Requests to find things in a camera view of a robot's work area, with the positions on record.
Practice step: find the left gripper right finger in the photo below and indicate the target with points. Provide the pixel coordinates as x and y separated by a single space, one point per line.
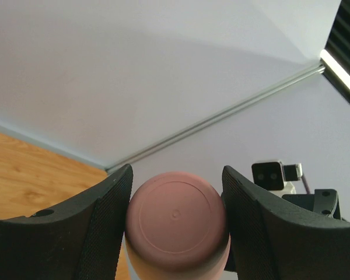
271 238

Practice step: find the right aluminium corner post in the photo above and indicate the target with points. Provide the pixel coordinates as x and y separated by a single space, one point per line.
219 116

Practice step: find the pink plastic cup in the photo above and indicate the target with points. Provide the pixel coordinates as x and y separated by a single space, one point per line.
176 228

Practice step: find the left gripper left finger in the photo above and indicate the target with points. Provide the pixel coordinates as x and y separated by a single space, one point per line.
79 238

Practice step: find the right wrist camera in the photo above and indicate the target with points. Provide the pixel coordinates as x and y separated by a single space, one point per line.
276 177

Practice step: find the ceiling light strip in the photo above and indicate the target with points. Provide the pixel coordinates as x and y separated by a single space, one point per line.
332 64

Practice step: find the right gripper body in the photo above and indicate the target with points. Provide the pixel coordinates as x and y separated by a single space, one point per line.
322 201

